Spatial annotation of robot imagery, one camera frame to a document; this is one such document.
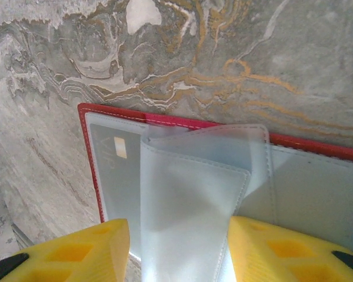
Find red leather card holder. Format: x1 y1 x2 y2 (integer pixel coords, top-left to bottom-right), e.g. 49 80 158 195
77 102 353 282

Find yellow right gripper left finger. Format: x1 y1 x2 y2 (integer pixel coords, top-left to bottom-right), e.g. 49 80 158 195
0 219 131 282

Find black credit card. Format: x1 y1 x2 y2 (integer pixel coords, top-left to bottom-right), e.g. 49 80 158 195
89 122 145 226

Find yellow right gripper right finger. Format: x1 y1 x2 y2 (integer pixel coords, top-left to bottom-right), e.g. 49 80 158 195
229 216 353 282

